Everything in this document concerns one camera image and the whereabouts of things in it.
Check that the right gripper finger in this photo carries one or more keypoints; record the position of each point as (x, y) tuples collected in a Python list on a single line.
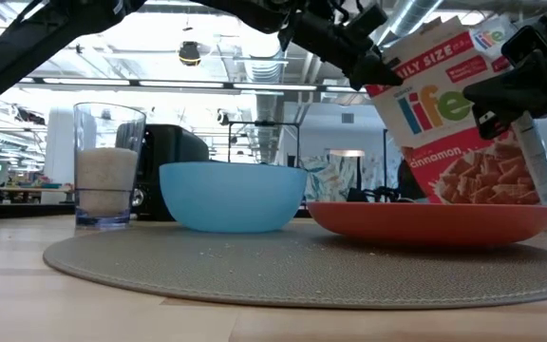
[(511, 95), (494, 126)]

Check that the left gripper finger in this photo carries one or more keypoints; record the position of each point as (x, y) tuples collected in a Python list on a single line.
[(378, 76)]

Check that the Life cinnamon cereal box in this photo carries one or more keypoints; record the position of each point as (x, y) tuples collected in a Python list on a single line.
[(444, 157)]

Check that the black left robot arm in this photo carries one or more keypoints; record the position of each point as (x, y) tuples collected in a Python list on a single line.
[(17, 47)]

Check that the white lamp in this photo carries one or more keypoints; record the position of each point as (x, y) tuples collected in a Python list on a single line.
[(347, 153)]

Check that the floral patterned panel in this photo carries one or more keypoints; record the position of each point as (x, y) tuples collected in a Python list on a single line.
[(335, 178)]

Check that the red plate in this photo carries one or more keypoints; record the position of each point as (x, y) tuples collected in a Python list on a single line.
[(430, 223)]

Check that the blue bowl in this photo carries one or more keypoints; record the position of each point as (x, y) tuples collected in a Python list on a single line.
[(231, 199)]

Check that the black toaster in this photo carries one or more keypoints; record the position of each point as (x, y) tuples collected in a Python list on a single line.
[(174, 147)]

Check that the grey round placemat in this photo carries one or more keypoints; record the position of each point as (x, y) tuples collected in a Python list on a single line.
[(273, 271)]

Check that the clear glass with white filling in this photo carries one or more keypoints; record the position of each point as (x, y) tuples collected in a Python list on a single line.
[(107, 180)]

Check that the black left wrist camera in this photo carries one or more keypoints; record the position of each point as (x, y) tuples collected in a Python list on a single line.
[(366, 21)]

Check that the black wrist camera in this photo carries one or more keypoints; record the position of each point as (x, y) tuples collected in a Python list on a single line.
[(366, 21), (522, 45)]

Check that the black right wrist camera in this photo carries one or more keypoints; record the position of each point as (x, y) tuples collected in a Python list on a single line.
[(522, 45)]

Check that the silver ventilation duct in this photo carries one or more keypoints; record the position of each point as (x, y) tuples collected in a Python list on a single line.
[(264, 71)]

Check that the black metal frame stand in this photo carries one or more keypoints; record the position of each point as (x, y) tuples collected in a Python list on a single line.
[(264, 123)]

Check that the black ceiling camera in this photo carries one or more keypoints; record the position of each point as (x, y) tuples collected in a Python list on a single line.
[(189, 53)]

